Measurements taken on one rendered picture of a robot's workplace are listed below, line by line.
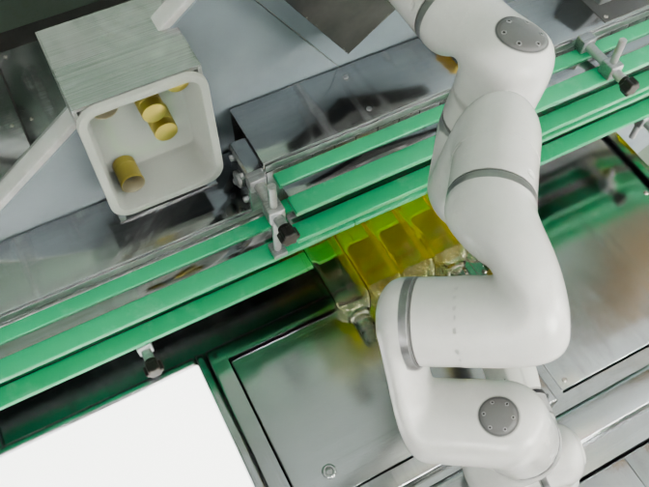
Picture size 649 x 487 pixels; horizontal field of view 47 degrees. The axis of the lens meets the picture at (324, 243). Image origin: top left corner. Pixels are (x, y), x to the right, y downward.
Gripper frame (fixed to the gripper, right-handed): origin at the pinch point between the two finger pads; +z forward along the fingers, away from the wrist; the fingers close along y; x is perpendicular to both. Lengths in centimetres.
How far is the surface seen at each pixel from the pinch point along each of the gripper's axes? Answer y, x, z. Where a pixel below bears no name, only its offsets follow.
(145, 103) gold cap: 27, 44, 26
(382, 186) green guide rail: 6.0, 10.7, 21.3
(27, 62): -16, 72, 85
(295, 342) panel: -13.3, 28.3, 6.5
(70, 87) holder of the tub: 32, 52, 25
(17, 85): -16, 74, 79
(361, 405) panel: -13.2, 20.1, -6.5
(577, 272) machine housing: -15.9, -24.9, 10.3
